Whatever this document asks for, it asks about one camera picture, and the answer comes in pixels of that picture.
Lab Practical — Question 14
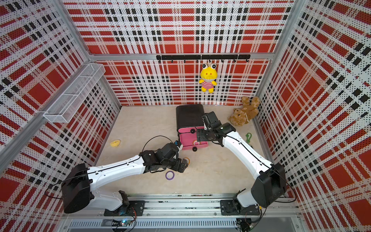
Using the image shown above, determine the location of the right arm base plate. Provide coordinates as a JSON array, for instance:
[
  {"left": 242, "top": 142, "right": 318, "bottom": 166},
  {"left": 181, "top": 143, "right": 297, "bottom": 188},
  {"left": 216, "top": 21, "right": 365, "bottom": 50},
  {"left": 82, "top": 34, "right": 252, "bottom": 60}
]
[{"left": 220, "top": 200, "right": 260, "bottom": 216}]

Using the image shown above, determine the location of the purple tape roll lower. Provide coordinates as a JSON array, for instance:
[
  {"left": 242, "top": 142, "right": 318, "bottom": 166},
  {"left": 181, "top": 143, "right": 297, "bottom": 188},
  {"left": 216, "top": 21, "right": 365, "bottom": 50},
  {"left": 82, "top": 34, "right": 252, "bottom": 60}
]
[{"left": 165, "top": 171, "right": 175, "bottom": 181}]

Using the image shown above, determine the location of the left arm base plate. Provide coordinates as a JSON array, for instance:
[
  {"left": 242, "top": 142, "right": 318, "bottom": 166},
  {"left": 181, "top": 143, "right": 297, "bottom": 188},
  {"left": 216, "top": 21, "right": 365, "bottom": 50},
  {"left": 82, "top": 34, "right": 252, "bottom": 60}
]
[{"left": 104, "top": 201, "right": 146, "bottom": 217}]

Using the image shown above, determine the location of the brown teddy bear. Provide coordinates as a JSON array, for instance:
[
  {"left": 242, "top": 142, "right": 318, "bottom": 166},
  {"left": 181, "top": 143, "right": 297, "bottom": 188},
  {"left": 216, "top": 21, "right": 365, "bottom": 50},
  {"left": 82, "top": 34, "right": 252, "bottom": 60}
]
[{"left": 228, "top": 96, "right": 260, "bottom": 127}]

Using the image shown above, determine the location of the white wire mesh shelf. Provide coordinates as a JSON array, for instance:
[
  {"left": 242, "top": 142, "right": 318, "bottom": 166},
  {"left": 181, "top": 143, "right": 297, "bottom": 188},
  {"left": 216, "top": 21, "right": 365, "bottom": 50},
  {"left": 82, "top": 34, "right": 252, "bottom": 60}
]
[{"left": 43, "top": 63, "right": 105, "bottom": 123}]

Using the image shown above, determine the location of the black pink drawer cabinet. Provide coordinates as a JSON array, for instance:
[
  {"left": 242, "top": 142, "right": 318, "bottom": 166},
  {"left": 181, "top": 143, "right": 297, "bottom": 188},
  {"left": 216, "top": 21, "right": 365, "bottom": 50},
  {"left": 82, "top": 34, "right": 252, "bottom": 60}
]
[{"left": 176, "top": 104, "right": 208, "bottom": 152}]

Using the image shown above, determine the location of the small yellow toy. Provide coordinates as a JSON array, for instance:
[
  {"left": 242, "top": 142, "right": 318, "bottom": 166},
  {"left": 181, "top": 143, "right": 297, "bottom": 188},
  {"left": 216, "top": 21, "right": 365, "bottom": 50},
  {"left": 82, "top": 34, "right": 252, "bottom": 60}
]
[{"left": 110, "top": 140, "right": 121, "bottom": 148}]

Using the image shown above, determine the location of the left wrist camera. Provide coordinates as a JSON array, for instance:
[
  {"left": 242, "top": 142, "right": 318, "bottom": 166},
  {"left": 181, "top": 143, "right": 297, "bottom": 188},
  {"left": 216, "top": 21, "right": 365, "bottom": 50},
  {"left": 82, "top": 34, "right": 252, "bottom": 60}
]
[{"left": 174, "top": 140, "right": 183, "bottom": 151}]

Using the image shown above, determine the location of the green keychain toy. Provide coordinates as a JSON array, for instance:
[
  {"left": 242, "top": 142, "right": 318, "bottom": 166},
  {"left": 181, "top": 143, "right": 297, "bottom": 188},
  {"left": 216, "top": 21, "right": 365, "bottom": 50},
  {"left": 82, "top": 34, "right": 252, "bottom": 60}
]
[{"left": 245, "top": 132, "right": 252, "bottom": 144}]

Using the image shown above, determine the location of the black hook rail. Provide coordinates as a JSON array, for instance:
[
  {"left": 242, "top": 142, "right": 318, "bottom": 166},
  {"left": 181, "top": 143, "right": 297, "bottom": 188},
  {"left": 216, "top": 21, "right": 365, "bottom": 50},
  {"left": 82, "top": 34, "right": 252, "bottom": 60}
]
[{"left": 156, "top": 54, "right": 251, "bottom": 61}]

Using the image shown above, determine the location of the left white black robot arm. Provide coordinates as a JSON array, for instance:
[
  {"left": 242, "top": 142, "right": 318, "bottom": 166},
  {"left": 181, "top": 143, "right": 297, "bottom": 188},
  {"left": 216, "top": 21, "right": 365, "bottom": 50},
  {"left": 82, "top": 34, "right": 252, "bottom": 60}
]
[{"left": 61, "top": 141, "right": 188, "bottom": 214}]

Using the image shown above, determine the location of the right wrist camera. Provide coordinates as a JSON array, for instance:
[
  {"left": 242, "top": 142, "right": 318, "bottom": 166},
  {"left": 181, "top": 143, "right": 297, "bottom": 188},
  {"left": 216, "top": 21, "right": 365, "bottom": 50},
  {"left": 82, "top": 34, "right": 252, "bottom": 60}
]
[{"left": 202, "top": 115, "right": 211, "bottom": 131}]

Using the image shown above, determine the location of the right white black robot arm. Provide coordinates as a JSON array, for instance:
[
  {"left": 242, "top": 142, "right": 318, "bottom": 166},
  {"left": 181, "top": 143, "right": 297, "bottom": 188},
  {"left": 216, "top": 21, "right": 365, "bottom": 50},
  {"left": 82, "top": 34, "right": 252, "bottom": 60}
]
[{"left": 197, "top": 112, "right": 287, "bottom": 208}]

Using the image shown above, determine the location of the aluminium front rail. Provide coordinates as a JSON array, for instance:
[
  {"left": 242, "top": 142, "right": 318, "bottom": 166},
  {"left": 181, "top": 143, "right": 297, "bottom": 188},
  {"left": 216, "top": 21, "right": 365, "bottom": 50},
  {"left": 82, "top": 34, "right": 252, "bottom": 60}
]
[{"left": 57, "top": 193, "right": 307, "bottom": 232}]

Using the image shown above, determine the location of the yellow frog plush toy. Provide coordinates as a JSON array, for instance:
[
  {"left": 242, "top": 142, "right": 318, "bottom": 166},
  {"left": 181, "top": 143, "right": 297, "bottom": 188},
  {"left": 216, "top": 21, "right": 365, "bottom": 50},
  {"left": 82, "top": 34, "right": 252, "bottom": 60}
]
[{"left": 199, "top": 63, "right": 217, "bottom": 93}]

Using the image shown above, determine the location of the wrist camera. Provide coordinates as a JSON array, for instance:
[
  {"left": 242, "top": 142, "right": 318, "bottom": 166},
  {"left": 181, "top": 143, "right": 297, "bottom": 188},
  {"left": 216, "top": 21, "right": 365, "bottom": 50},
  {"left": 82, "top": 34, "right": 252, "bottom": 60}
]
[
  {"left": 202, "top": 115, "right": 211, "bottom": 131},
  {"left": 174, "top": 140, "right": 183, "bottom": 151}
]

